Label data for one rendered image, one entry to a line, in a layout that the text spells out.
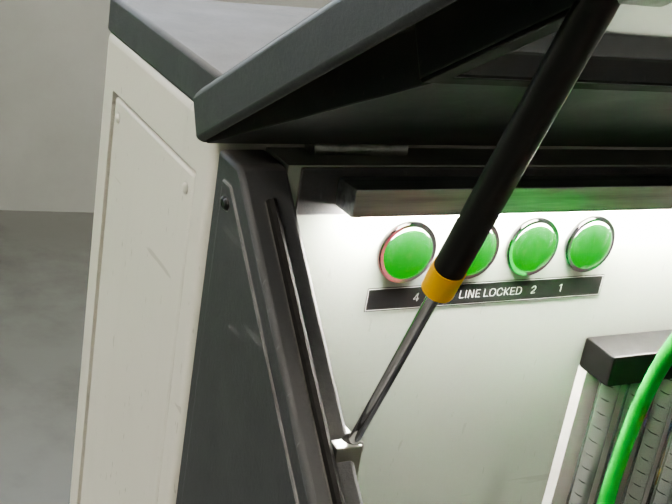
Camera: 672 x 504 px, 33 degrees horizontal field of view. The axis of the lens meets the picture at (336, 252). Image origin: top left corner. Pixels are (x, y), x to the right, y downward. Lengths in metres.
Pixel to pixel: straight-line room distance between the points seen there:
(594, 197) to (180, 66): 0.34
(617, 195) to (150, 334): 0.40
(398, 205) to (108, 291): 0.36
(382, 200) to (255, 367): 0.15
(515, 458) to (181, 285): 0.35
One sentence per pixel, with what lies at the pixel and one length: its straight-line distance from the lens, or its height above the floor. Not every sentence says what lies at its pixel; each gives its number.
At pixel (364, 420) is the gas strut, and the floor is 1.34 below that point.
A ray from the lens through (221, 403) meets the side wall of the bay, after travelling 0.82.
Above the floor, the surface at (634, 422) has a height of 1.26.
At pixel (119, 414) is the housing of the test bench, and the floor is 1.14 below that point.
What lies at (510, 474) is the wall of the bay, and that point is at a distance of 1.06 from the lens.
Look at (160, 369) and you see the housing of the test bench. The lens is 0.95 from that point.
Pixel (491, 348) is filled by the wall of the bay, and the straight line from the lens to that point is 0.96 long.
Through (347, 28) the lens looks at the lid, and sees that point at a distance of 0.60.
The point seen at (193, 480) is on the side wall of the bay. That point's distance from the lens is 0.89.
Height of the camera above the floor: 1.69
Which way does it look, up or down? 21 degrees down
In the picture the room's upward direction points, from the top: 10 degrees clockwise
